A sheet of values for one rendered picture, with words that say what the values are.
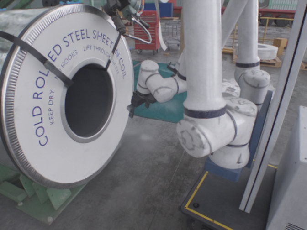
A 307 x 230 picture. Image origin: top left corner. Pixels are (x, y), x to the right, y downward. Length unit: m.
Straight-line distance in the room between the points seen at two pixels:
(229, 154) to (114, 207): 1.06
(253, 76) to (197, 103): 0.64
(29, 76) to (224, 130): 0.87
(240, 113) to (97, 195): 1.35
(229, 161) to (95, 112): 1.14
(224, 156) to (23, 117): 0.92
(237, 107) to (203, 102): 0.18
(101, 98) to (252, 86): 1.12
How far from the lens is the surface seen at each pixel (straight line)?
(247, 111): 0.81
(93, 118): 1.67
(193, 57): 0.65
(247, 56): 1.40
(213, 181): 1.43
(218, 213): 1.28
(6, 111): 1.03
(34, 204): 1.90
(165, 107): 3.00
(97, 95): 1.71
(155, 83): 0.93
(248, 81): 1.26
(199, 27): 0.64
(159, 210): 1.64
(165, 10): 10.33
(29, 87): 1.08
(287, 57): 0.87
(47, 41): 1.14
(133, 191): 1.76
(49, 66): 1.08
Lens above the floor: 1.34
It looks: 29 degrees down
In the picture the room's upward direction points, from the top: straight up
